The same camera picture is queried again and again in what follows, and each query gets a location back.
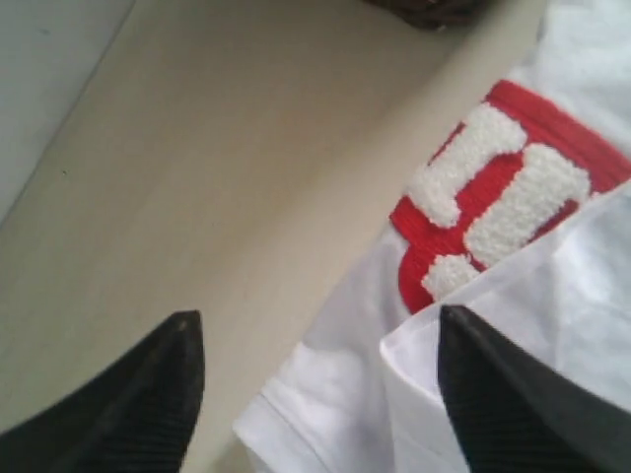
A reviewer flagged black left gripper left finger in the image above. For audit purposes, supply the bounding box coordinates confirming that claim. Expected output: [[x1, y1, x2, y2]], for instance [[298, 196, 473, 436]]
[[1, 310, 205, 472]]

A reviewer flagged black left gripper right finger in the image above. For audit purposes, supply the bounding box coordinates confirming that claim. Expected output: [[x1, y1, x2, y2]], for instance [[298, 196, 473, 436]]
[[437, 305, 630, 472]]

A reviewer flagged white t-shirt red lettering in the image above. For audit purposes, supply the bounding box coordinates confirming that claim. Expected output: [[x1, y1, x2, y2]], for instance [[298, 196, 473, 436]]
[[235, 1, 630, 472]]

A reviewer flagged dark brown wicker basket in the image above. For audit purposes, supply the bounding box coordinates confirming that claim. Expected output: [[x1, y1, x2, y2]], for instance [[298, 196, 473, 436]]
[[365, 0, 493, 31]]

